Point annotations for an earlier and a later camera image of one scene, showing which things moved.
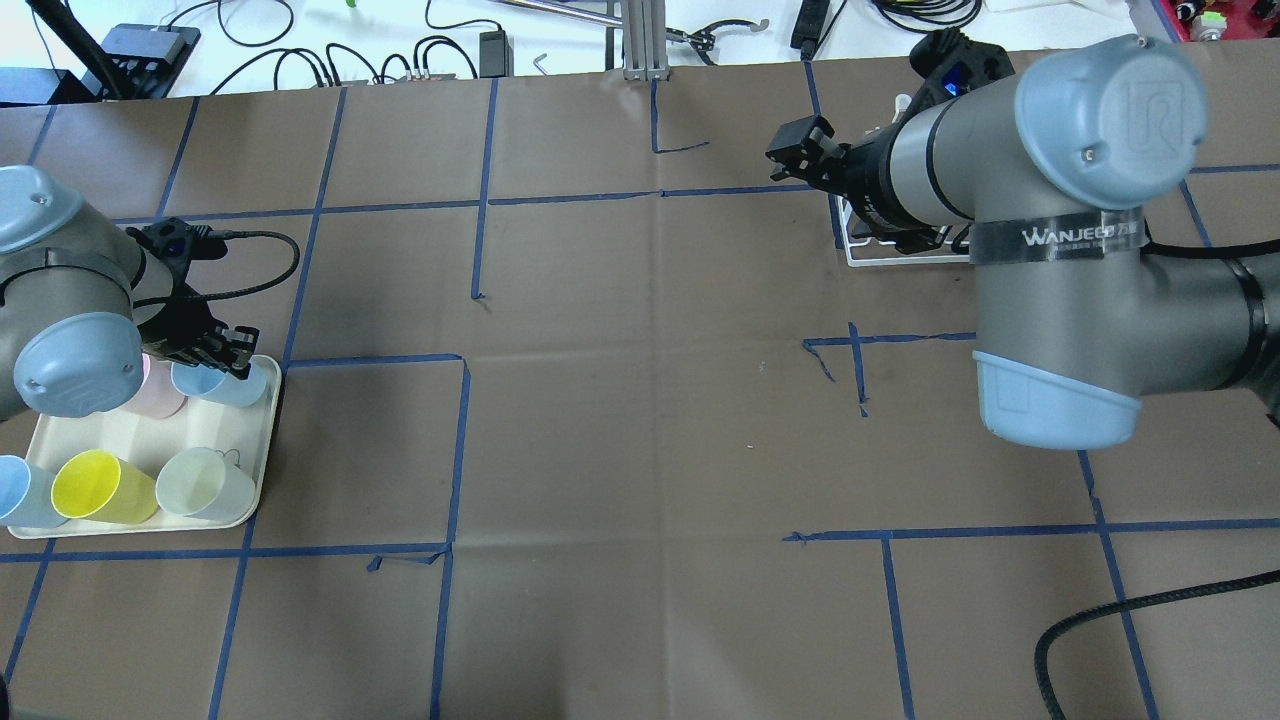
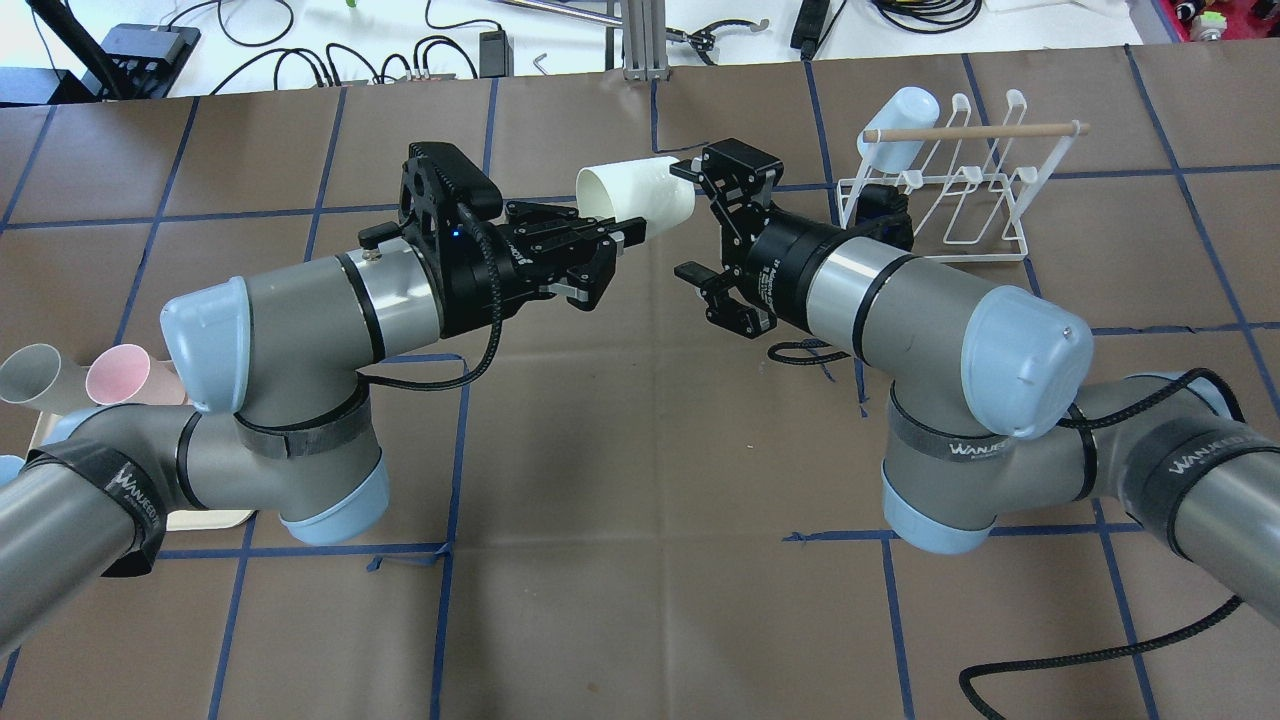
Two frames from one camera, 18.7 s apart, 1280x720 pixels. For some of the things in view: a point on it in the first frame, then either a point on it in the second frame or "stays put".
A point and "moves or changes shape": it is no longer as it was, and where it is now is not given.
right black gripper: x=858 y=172 to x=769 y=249
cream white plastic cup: x=206 y=482 to x=644 y=188
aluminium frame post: x=645 y=41 stays put
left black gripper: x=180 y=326 to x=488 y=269
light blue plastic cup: x=220 y=386 moves or changes shape
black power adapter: x=496 y=56 stays put
